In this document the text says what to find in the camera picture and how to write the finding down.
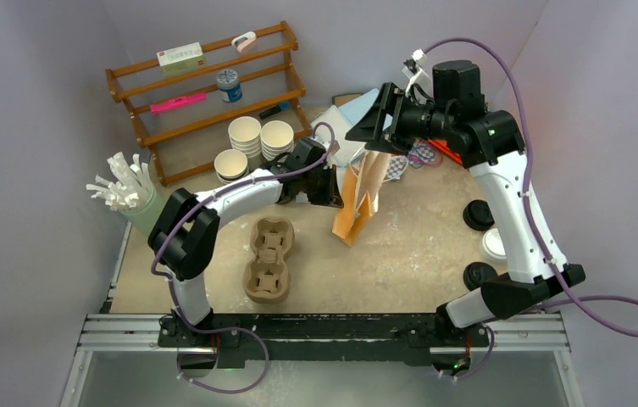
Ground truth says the orange paper bag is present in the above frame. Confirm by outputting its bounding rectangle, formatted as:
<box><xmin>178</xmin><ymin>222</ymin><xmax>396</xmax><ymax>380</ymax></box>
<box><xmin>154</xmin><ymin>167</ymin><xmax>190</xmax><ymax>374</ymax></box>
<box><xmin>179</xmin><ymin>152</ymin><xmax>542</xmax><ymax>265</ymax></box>
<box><xmin>428</xmin><ymin>139</ymin><xmax>463</xmax><ymax>165</ymax></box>

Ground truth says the checkered blue white bag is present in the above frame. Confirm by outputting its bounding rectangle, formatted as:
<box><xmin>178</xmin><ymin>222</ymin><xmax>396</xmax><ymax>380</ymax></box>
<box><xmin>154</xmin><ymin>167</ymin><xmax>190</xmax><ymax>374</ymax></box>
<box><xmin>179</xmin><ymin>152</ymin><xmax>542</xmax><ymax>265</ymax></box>
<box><xmin>383</xmin><ymin>142</ymin><xmax>443</xmax><ymax>182</ymax></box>

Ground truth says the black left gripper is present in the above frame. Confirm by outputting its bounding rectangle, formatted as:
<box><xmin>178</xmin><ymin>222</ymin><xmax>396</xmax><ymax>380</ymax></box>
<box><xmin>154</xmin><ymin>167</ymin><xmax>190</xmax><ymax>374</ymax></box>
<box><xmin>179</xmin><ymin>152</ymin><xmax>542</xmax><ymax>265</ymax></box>
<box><xmin>301</xmin><ymin>164</ymin><xmax>343</xmax><ymax>208</ymax></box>

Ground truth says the wooden shelf rack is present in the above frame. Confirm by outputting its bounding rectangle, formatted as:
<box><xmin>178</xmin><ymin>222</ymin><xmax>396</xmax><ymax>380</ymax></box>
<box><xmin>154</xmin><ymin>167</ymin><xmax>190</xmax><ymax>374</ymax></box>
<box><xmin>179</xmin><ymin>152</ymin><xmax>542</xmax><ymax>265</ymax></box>
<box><xmin>105</xmin><ymin>21</ymin><xmax>308</xmax><ymax>187</ymax></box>

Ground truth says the brown pulp cup carrier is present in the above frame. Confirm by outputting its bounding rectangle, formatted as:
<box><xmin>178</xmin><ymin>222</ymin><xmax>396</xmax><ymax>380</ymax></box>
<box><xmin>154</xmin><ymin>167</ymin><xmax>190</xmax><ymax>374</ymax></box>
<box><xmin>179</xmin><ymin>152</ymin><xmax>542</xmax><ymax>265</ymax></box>
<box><xmin>242</xmin><ymin>217</ymin><xmax>295</xmax><ymax>304</ymax></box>

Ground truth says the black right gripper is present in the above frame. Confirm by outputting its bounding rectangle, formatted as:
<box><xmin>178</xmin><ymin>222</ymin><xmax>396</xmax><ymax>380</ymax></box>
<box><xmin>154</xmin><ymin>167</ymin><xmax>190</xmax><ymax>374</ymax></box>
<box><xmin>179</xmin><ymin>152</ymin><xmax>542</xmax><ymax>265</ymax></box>
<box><xmin>348</xmin><ymin>82</ymin><xmax>456</xmax><ymax>157</ymax></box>

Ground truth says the black blue marker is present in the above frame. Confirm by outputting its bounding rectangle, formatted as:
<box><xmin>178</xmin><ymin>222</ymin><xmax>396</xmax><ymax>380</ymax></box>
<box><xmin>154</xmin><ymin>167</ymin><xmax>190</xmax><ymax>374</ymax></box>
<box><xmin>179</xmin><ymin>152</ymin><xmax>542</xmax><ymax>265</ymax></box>
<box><xmin>258</xmin><ymin>102</ymin><xmax>291</xmax><ymax>120</ymax></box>

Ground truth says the white green box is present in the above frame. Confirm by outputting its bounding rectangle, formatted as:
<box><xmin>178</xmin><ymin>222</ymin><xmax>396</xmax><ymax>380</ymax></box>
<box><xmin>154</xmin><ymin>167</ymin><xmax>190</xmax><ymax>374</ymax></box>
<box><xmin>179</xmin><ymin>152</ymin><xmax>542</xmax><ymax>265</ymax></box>
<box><xmin>156</xmin><ymin>42</ymin><xmax>206</xmax><ymax>76</ymax></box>

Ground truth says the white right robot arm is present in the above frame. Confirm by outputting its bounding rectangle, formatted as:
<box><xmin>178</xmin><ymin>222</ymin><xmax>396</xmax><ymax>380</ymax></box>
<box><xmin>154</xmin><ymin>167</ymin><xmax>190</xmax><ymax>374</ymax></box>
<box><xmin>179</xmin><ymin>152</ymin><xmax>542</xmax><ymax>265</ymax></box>
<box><xmin>346</xmin><ymin>59</ymin><xmax>585</xmax><ymax>345</ymax></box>

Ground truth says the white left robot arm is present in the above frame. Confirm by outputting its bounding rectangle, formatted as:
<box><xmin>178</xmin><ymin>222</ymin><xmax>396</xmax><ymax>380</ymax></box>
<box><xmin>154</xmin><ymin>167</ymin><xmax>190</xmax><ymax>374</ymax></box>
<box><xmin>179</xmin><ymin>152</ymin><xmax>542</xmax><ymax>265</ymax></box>
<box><xmin>147</xmin><ymin>137</ymin><xmax>343</xmax><ymax>347</ymax></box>

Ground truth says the kraft brown paper bag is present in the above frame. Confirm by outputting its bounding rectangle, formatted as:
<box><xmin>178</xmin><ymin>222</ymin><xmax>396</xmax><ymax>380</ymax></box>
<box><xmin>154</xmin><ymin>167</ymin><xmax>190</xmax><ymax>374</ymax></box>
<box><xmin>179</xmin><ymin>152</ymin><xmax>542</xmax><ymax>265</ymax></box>
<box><xmin>332</xmin><ymin>151</ymin><xmax>391</xmax><ymax>247</ymax></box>

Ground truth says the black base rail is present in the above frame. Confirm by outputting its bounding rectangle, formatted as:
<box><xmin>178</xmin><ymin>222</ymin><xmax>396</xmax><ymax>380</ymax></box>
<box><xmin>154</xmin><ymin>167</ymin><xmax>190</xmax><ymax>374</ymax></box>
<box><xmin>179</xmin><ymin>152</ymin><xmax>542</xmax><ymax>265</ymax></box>
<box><xmin>158</xmin><ymin>313</ymin><xmax>490</xmax><ymax>369</ymax></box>

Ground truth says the white coffee cup lid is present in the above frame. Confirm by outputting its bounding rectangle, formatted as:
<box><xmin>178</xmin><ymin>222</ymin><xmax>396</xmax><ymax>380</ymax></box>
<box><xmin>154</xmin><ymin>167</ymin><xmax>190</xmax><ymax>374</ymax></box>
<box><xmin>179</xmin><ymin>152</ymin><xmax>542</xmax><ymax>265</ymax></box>
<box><xmin>479</xmin><ymin>228</ymin><xmax>507</xmax><ymax>264</ymax></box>

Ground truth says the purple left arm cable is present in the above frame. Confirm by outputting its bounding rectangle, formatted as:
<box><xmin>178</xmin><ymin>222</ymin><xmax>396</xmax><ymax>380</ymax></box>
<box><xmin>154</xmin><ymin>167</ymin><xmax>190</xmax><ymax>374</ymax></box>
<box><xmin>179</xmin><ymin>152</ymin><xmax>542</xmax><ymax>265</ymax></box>
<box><xmin>150</xmin><ymin>122</ymin><xmax>337</xmax><ymax>395</ymax></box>

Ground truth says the blue white jar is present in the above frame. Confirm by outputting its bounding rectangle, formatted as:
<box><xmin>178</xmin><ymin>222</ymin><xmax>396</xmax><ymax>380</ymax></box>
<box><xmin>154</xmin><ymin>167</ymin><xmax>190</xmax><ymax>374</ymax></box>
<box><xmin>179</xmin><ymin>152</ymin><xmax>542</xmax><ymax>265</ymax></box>
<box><xmin>216</xmin><ymin>69</ymin><xmax>242</xmax><ymax>103</ymax></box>

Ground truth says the white paper cup stack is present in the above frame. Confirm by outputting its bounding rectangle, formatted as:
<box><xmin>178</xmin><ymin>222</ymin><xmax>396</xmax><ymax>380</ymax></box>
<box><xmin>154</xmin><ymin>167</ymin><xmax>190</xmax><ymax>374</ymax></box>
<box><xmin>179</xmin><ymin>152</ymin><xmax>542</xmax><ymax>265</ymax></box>
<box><xmin>227</xmin><ymin>116</ymin><xmax>262</xmax><ymax>157</ymax></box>

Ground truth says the green cup with straws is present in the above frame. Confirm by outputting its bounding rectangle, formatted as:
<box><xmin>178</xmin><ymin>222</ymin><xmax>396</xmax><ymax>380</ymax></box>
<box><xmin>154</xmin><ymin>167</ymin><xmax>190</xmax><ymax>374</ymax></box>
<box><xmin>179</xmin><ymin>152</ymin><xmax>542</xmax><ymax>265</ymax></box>
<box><xmin>86</xmin><ymin>153</ymin><xmax>165</xmax><ymax>237</ymax></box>

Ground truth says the pink white small device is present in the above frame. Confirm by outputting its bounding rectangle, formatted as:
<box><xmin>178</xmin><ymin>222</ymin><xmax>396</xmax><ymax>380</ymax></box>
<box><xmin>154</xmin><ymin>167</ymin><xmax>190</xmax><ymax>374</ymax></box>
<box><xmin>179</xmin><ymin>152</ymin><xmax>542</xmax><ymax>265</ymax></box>
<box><xmin>231</xmin><ymin>31</ymin><xmax>257</xmax><ymax>54</ymax></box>

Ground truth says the pink highlighter marker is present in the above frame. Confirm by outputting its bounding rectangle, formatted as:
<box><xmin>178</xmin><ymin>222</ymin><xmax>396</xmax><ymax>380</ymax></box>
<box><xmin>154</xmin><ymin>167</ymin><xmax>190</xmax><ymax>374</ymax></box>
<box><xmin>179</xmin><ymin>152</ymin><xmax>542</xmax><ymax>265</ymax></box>
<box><xmin>150</xmin><ymin>92</ymin><xmax>207</xmax><ymax>114</ymax></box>

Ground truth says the light blue paper bag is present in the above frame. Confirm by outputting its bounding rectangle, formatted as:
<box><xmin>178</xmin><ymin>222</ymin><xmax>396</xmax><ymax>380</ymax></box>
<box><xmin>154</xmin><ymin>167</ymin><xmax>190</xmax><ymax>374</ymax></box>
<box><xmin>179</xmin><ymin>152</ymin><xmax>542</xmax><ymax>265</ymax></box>
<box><xmin>311</xmin><ymin>88</ymin><xmax>379</xmax><ymax>167</ymax></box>

